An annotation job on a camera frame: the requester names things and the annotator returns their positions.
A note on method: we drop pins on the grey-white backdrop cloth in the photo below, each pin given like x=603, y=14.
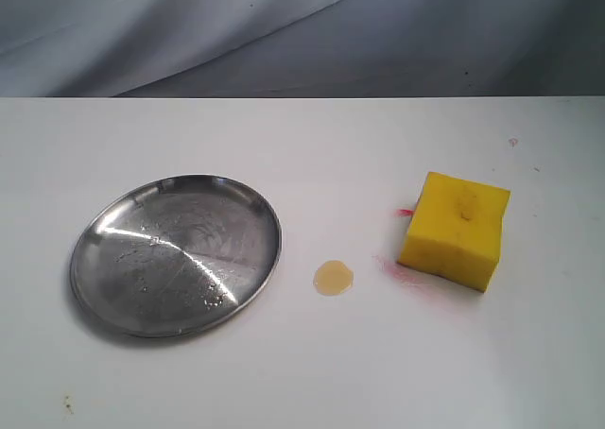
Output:
x=301, y=48

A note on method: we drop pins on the round stainless steel plate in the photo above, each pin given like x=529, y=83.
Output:
x=175, y=257

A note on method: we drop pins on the small yellowish liquid spill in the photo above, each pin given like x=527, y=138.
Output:
x=333, y=278

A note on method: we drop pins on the yellow sponge block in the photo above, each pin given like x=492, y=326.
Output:
x=455, y=231

